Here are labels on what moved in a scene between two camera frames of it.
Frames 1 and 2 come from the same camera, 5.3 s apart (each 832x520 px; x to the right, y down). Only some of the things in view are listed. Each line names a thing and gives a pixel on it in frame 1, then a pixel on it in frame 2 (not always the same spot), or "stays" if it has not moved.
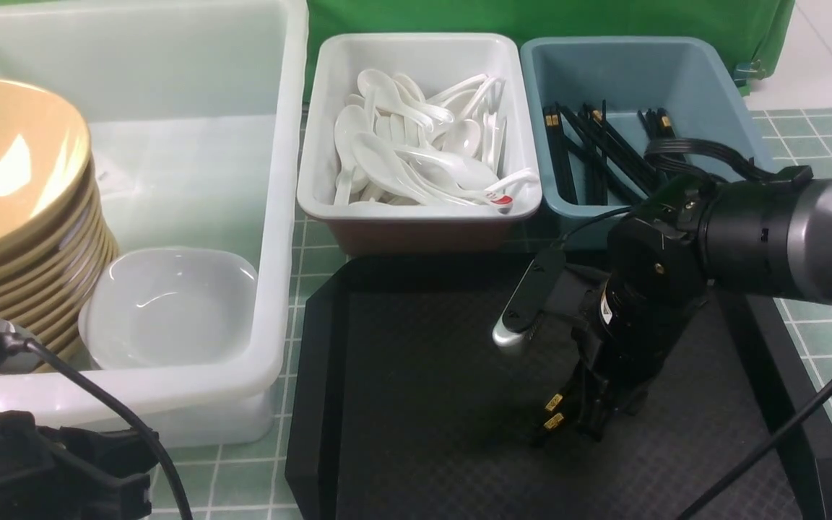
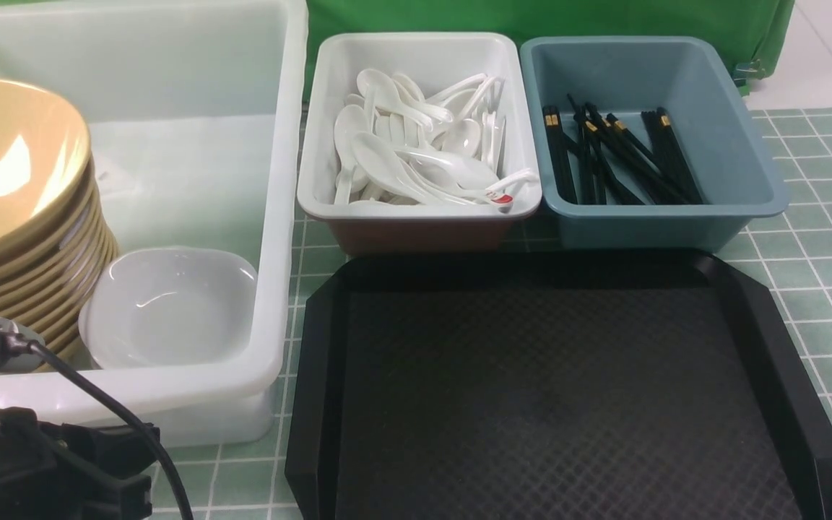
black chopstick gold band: x=554 y=401 → x=592 y=126
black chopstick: x=554 y=420 → x=618 y=126
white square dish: x=172 y=308 stays
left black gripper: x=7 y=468 stays
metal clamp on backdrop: x=744 y=70 stays
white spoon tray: x=420 y=144 stays
